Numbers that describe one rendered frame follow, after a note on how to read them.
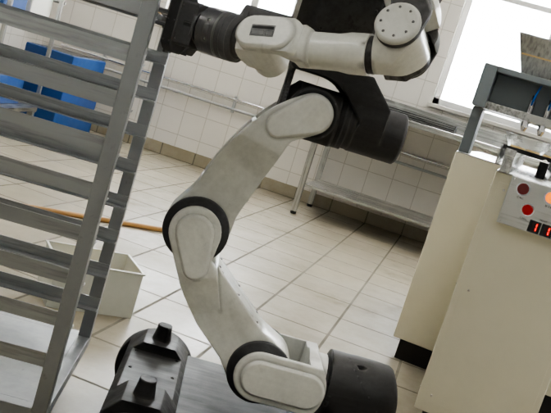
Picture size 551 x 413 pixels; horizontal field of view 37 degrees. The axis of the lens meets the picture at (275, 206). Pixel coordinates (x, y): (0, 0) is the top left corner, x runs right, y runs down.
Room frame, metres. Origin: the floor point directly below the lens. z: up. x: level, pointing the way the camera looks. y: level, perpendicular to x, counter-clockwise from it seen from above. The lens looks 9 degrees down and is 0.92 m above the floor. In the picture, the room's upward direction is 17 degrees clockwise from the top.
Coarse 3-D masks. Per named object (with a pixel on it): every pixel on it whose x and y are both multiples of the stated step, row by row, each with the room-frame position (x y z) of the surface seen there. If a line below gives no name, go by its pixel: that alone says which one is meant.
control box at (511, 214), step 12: (516, 180) 2.33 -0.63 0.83; (528, 180) 2.32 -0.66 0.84; (516, 192) 2.33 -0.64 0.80; (528, 192) 2.32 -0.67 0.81; (540, 192) 2.31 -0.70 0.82; (504, 204) 2.33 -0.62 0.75; (516, 204) 2.33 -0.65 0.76; (528, 204) 2.32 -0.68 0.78; (540, 204) 2.31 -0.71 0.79; (504, 216) 2.33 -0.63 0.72; (516, 216) 2.32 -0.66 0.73; (528, 216) 2.31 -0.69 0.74; (540, 216) 2.31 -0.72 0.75; (516, 228) 2.32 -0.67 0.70; (528, 228) 2.31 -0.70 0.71; (540, 228) 2.30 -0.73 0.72
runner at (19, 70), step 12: (0, 60) 1.54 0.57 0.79; (0, 72) 1.54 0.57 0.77; (12, 72) 1.54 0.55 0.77; (24, 72) 1.54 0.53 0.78; (36, 72) 1.54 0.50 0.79; (48, 72) 1.54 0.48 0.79; (48, 84) 1.54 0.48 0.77; (60, 84) 1.55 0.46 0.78; (72, 84) 1.55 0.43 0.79; (84, 84) 1.55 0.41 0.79; (84, 96) 1.55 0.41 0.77; (96, 96) 1.55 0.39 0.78; (108, 96) 1.55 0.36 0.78
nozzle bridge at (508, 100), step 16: (480, 80) 3.09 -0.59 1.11; (496, 80) 3.16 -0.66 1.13; (512, 80) 3.15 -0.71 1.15; (528, 80) 3.05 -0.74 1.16; (544, 80) 3.03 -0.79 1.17; (480, 96) 3.09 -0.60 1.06; (496, 96) 3.16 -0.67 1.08; (512, 96) 3.14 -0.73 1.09; (528, 96) 3.13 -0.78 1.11; (544, 96) 3.11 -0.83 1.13; (480, 112) 3.18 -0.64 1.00; (496, 112) 3.19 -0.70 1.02; (512, 112) 3.09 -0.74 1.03; (464, 144) 3.19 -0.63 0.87
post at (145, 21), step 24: (144, 0) 1.53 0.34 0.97; (144, 24) 1.53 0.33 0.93; (144, 48) 1.53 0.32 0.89; (120, 96) 1.53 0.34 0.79; (120, 120) 1.53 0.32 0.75; (120, 144) 1.53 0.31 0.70; (96, 192) 1.53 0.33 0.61; (96, 216) 1.53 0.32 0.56; (72, 264) 1.53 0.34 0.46; (72, 288) 1.53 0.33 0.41; (72, 312) 1.53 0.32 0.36; (48, 360) 1.53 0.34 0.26; (48, 384) 1.53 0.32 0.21; (48, 408) 1.55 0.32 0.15
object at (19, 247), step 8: (0, 240) 1.95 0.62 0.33; (8, 240) 1.95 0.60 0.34; (16, 240) 1.96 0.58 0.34; (0, 248) 1.93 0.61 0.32; (8, 248) 1.95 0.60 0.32; (16, 248) 1.96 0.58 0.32; (24, 248) 1.96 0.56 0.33; (32, 248) 1.96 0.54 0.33; (40, 248) 1.96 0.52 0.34; (48, 248) 1.96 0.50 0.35; (32, 256) 1.94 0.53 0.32; (40, 256) 1.96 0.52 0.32; (48, 256) 1.96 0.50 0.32; (56, 256) 1.96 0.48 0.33; (64, 256) 1.97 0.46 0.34; (72, 256) 1.97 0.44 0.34; (56, 264) 1.94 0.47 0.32; (64, 264) 1.96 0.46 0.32; (96, 264) 1.97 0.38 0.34; (104, 264) 1.97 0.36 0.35; (88, 272) 1.95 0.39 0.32; (96, 272) 1.97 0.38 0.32; (104, 272) 1.97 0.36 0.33
